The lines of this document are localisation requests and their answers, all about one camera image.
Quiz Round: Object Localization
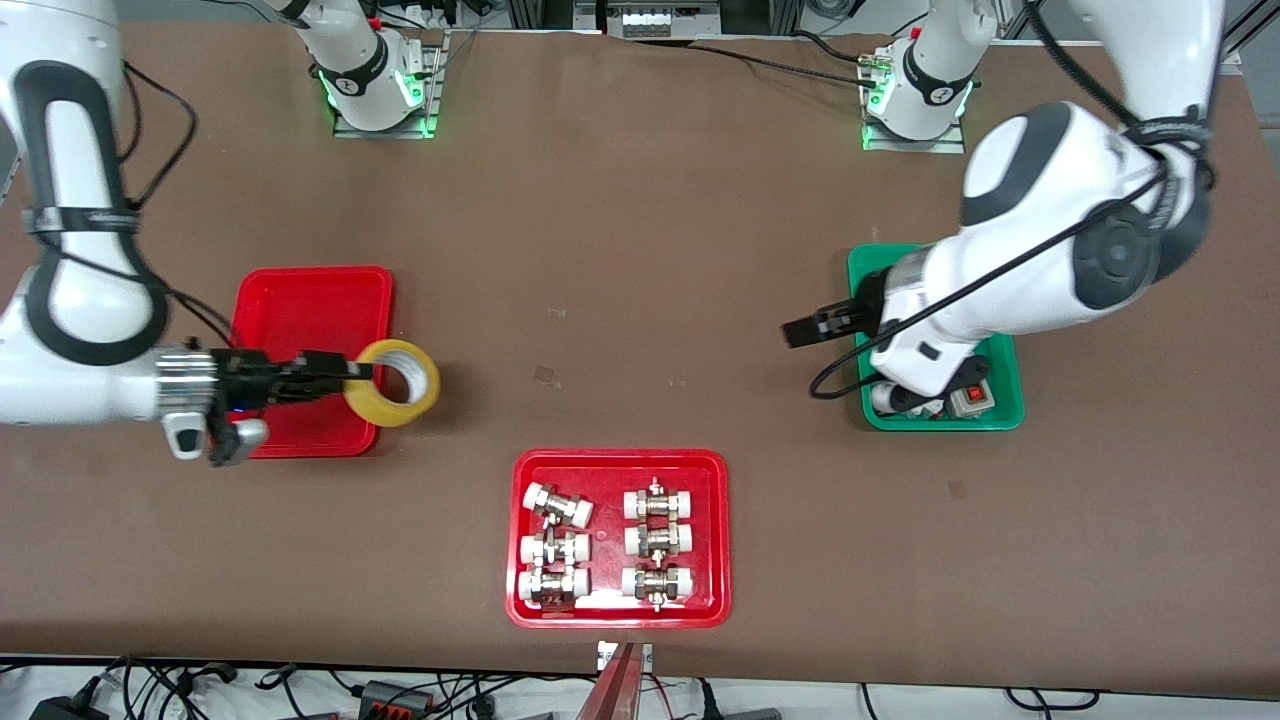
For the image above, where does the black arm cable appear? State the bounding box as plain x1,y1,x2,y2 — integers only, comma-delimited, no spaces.
118,58,239,353
809,0,1217,402

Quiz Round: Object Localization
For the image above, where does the black power adapter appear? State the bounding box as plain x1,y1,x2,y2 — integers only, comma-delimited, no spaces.
28,692,111,720

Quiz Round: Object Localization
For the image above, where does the black orange connector box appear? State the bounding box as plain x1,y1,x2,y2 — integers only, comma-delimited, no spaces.
358,680,438,717

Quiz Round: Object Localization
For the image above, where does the green plastic tray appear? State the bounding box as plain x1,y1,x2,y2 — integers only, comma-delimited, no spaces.
847,243,1026,433

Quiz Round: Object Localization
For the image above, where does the empty red tray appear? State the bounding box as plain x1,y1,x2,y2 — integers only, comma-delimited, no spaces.
225,265,394,459

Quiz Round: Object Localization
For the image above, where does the grey power strip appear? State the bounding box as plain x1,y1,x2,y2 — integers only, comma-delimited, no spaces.
605,0,723,39

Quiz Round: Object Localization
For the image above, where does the white brass pipe fitting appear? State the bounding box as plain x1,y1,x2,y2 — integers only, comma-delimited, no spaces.
523,483,594,528
517,568,589,608
520,530,591,569
624,522,694,559
621,565,695,611
624,478,696,521

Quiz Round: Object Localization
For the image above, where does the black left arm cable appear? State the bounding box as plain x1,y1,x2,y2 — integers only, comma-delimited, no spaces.
809,0,1217,402

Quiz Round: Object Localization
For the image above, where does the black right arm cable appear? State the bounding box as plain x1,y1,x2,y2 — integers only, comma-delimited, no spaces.
118,58,239,353

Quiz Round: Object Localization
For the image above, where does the black cable across table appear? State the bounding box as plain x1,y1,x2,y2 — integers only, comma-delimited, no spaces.
690,35,881,89

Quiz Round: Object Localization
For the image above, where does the clear yellowish tape roll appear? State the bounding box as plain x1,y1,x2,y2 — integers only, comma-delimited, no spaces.
345,339,441,429

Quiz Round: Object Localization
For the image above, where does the red metal profile bar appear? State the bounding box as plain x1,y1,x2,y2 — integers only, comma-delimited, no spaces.
575,640,656,720

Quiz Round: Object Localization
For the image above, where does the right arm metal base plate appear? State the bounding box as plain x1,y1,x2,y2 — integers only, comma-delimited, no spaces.
333,30,448,139

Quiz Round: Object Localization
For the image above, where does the red tray with fittings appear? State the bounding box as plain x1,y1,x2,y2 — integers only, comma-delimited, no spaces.
505,448,732,629

